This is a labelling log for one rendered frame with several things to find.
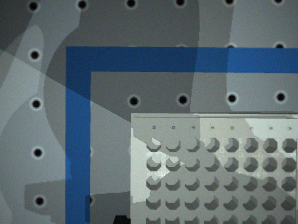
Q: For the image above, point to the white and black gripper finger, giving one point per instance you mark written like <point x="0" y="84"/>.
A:
<point x="122" y="219"/>

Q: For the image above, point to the blue floor marking tape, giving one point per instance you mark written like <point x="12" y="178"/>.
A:
<point x="82" y="60"/>

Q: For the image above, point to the white well plate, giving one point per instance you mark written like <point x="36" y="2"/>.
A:
<point x="180" y="144"/>

